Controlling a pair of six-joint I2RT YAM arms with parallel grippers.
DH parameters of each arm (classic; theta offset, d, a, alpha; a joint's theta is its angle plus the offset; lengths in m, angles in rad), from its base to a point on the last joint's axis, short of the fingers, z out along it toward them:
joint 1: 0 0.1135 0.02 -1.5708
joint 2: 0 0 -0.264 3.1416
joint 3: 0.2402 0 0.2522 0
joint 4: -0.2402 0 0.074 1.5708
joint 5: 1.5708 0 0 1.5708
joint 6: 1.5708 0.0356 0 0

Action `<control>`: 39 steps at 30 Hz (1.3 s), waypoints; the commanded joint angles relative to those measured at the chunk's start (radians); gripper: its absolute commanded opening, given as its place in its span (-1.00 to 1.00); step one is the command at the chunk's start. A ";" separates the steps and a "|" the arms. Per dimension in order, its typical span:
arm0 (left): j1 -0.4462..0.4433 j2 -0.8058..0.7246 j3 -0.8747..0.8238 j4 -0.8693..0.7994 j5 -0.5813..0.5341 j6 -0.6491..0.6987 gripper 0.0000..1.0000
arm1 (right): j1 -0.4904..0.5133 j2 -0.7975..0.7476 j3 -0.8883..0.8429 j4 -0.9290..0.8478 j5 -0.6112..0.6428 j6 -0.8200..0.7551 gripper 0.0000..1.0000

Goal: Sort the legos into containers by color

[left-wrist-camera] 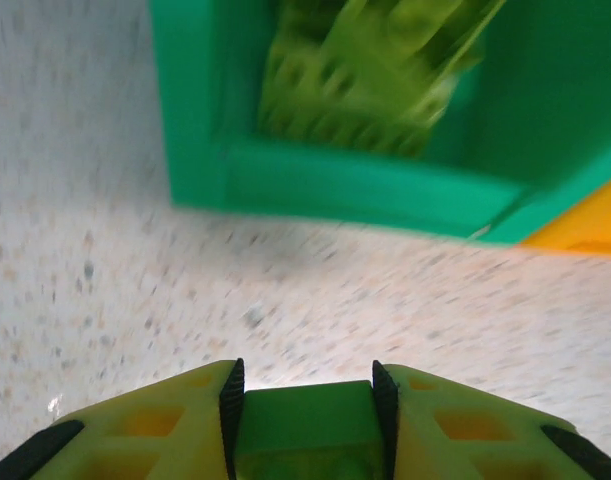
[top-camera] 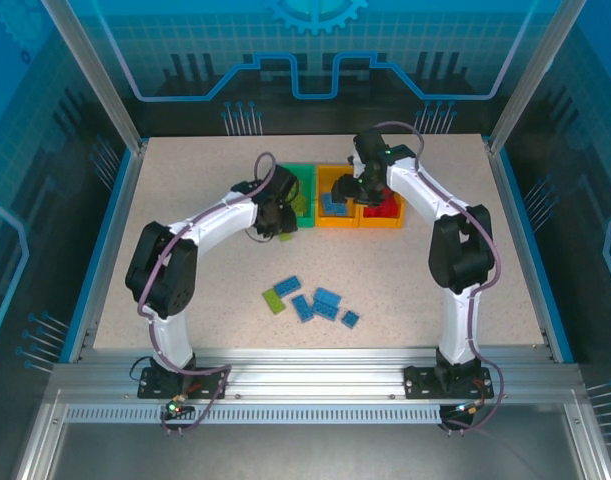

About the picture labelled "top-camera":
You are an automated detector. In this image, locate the slotted aluminium cable duct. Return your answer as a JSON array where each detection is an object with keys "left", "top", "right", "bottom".
[{"left": 63, "top": 404, "right": 447, "bottom": 425}]

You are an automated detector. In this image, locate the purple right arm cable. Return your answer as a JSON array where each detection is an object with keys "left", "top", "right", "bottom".
[{"left": 367, "top": 121, "right": 506, "bottom": 437}]

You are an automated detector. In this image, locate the aluminium side rail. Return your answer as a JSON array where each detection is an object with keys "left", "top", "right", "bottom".
[
  {"left": 483, "top": 133, "right": 561, "bottom": 362},
  {"left": 67, "top": 139, "right": 150, "bottom": 364}
]

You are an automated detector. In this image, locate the green plastic bin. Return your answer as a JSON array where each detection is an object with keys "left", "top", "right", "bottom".
[{"left": 274, "top": 162, "right": 317, "bottom": 230}]

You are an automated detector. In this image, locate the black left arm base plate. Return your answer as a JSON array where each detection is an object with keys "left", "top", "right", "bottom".
[{"left": 136, "top": 366, "right": 232, "bottom": 401}]

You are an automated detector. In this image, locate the aluminium frame rail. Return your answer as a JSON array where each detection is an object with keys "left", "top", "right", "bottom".
[{"left": 48, "top": 347, "right": 584, "bottom": 399}]

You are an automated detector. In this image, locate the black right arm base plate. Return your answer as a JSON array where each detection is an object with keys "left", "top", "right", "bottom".
[{"left": 403, "top": 364, "right": 496, "bottom": 401}]

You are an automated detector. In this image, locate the aluminium frame post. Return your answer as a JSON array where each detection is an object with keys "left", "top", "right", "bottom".
[
  {"left": 487, "top": 0, "right": 589, "bottom": 154},
  {"left": 38, "top": 0, "right": 149, "bottom": 154}
]

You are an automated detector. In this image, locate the orange plastic bin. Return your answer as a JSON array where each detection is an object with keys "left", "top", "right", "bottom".
[
  {"left": 314, "top": 163, "right": 361, "bottom": 230},
  {"left": 357, "top": 189, "right": 405, "bottom": 230}
]

